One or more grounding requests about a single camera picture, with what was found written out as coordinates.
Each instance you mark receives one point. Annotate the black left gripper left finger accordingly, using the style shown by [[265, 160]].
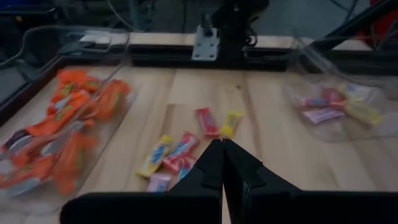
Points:
[[208, 174]]

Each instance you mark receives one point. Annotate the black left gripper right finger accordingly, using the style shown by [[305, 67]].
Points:
[[245, 177]]

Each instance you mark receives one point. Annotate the yellow candy bar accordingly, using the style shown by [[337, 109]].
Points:
[[231, 124], [362, 113]]

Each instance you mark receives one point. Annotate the pink candy wrapper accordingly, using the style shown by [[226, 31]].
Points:
[[158, 183], [314, 101], [180, 151]]

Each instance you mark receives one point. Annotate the orange Reese's candy packet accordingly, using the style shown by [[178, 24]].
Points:
[[77, 81], [113, 99], [59, 115]]

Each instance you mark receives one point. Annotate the orange candy bar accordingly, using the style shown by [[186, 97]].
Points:
[[74, 161]]

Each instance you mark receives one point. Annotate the orange silver candy packet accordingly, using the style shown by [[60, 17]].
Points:
[[62, 133]]

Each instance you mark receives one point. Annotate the orange packet with white label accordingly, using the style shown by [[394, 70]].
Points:
[[14, 143]]

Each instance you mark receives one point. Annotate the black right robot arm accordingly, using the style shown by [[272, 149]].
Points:
[[236, 25]]

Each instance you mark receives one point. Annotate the red candy wrapper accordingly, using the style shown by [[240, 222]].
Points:
[[186, 168]]

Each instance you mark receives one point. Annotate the pink red candy bar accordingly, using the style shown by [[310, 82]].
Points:
[[206, 123]]

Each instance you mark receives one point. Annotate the yellow candy wrapper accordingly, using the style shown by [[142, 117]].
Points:
[[155, 157]]

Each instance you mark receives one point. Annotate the red candy packets right pile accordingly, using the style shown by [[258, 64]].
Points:
[[155, 56]]

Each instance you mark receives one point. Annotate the clear plastic bin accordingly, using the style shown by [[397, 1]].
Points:
[[326, 132], [102, 149]]

